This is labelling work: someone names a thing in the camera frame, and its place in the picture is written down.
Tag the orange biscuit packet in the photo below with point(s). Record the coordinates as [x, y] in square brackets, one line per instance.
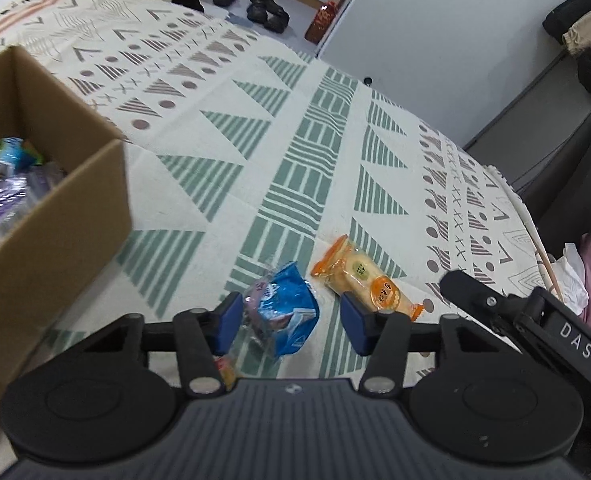
[347, 268]

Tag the patterned bed cover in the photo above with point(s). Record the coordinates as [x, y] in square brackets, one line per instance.
[243, 155]

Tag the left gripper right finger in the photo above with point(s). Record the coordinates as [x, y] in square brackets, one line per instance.
[384, 337]

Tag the small red-yellow candy packet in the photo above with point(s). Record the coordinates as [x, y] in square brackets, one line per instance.
[227, 371]

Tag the blue snack packet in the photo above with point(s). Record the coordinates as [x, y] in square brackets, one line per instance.
[282, 311]

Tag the purple snack packet in box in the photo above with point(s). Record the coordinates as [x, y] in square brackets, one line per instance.
[20, 194]

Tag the blue-green snack packet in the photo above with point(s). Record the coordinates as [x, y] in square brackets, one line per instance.
[17, 155]

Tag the brown cardboard box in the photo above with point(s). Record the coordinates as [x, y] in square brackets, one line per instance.
[64, 242]

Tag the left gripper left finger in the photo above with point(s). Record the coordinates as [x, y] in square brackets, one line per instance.
[201, 336]

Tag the black sandals pair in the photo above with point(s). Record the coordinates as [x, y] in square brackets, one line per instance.
[269, 14]

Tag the red oil bottle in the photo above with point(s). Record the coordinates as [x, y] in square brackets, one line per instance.
[321, 22]

